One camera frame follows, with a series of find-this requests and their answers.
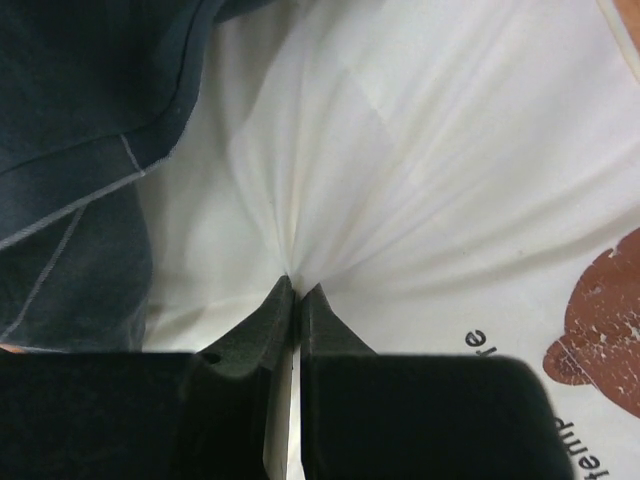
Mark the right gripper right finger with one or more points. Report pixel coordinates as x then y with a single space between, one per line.
366 415

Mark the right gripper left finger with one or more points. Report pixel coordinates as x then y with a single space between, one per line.
221 413

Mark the cream pillow with bear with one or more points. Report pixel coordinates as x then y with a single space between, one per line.
460 177

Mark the dark grey checked pillowcase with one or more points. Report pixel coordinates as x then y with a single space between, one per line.
94 95

